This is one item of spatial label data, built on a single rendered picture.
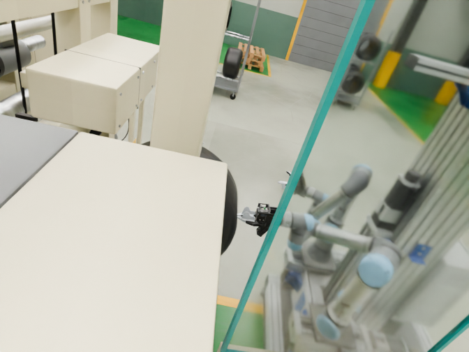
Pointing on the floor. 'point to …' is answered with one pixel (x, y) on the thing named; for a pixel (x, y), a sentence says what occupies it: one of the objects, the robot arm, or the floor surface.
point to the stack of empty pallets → (253, 56)
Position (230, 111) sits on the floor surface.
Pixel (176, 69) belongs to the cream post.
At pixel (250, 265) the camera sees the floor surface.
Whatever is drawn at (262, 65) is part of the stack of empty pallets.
